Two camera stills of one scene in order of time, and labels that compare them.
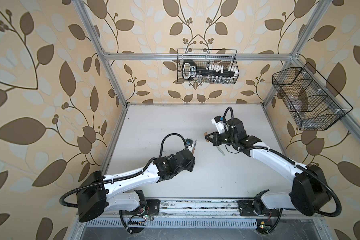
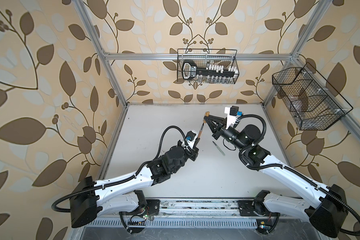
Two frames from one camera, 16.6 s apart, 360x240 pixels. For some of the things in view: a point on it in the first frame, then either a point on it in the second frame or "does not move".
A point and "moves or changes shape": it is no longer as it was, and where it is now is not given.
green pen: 221,151 does not move
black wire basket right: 313,103 does not move
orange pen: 194,147 moves or changes shape
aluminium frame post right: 319,15 does not move
